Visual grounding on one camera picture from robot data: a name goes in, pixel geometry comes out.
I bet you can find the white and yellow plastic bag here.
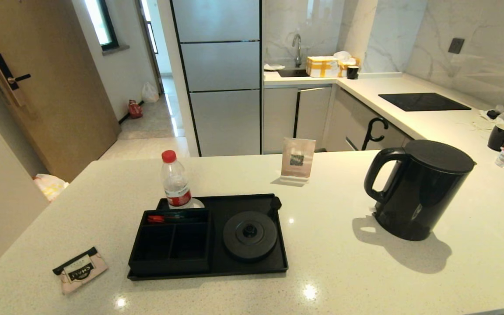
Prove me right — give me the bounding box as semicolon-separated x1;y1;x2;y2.
33;174;70;203

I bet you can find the red-capped water bottle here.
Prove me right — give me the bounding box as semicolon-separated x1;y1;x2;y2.
161;150;193;210

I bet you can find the red bag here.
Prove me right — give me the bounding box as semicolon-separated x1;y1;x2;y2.
128;100;144;120

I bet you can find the crumpled clear plastic wrap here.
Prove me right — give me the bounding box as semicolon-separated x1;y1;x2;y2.
479;105;504;125

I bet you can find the grey kitchen cabinet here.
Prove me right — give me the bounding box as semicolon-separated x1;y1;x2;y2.
264;85;414;153

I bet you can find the black door lock handle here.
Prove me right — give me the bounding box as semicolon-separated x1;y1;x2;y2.
0;53;32;108

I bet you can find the black serving tray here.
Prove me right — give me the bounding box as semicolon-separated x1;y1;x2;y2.
127;193;289;281

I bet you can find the black mug white inside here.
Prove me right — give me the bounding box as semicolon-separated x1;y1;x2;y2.
487;123;504;152

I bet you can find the black electric kettle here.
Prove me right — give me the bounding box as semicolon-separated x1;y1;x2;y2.
364;140;477;242

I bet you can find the silver refrigerator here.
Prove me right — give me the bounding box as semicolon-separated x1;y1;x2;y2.
170;0;263;157

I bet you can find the black round kettle base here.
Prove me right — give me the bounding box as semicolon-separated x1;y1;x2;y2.
223;211;278;263

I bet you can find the chrome sink faucet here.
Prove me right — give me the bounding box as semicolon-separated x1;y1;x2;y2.
292;34;303;68

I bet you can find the wooden door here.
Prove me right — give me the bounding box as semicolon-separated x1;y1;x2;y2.
0;0;122;183

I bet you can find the black compartment organizer box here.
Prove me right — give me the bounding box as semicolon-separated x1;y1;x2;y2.
129;209;212;275

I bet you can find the black curved hook handle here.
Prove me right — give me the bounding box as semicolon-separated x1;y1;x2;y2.
361;118;389;151

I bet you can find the cardboard box with yellow tape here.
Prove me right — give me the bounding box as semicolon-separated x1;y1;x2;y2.
306;56;340;79

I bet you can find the acrylic QR code sign stand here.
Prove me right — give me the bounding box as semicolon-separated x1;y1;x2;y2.
278;138;316;186

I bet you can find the black induction cooktop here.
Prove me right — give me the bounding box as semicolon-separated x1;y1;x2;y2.
378;93;472;112

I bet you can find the black framed window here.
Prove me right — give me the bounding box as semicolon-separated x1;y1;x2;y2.
84;0;119;52

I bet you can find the pink and black tea sachet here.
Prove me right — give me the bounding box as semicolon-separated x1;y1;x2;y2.
53;247;109;295

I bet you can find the small yellow taped box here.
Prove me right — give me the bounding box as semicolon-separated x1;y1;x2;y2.
339;59;361;78

